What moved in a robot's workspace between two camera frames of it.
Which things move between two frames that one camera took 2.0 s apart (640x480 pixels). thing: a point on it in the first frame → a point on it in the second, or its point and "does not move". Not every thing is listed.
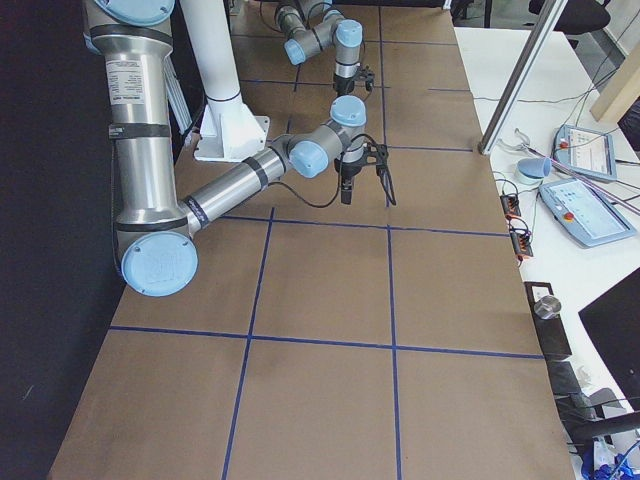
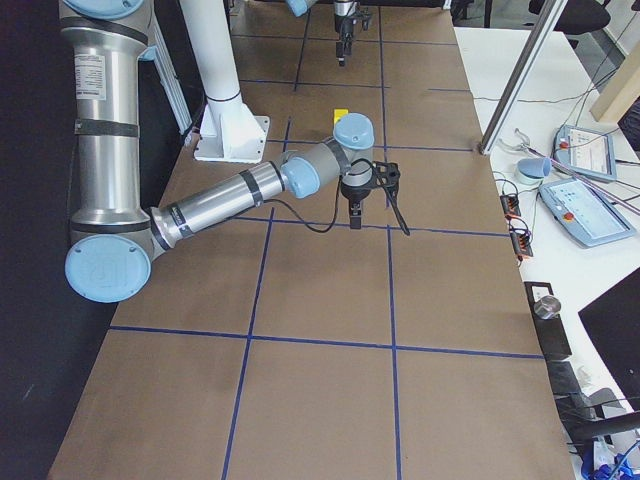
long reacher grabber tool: x=575 y=173 does not move
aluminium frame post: x=546 y=26 does not move
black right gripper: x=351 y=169 → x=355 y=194
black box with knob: x=546 y=308 does not move
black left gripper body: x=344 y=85 → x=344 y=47
